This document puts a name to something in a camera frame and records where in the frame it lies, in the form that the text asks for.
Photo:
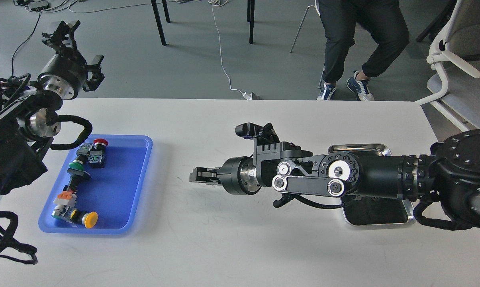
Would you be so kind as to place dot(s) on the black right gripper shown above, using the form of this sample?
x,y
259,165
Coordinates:
x,y
237,176

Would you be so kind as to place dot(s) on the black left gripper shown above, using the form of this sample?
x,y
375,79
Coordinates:
x,y
66,73

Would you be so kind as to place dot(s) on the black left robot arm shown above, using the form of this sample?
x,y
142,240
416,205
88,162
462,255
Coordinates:
x,y
30,125

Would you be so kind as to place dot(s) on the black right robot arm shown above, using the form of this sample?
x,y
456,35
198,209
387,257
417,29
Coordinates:
x,y
445,183

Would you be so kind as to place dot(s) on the black table leg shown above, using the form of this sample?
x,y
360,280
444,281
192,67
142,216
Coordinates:
x,y
158,18
250,19

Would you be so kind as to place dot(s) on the silver metal tray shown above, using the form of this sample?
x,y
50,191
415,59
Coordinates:
x,y
371,212

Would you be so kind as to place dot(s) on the black table leg right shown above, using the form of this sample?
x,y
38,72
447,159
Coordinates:
x,y
250,19

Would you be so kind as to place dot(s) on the white office chair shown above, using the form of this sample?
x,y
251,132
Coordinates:
x,y
455,56

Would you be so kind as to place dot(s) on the red push button switch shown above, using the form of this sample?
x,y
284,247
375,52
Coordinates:
x,y
95,152

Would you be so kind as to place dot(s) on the green push button switch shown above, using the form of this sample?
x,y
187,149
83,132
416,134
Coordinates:
x,y
78,163

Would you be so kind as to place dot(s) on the yellow push button switch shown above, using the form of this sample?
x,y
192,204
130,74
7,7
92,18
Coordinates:
x,y
65,209

